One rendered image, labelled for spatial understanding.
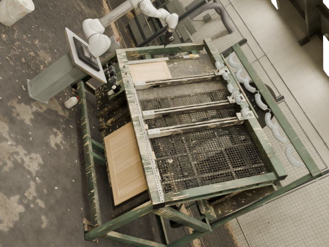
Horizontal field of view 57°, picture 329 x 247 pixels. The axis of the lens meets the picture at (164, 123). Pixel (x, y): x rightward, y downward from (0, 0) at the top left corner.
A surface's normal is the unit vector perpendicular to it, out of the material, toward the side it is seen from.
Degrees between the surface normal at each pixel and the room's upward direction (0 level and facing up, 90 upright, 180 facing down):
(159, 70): 54
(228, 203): 90
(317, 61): 90
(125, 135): 90
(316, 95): 90
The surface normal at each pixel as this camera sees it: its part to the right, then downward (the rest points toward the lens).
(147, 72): 0.07, -0.63
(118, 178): -0.50, -0.43
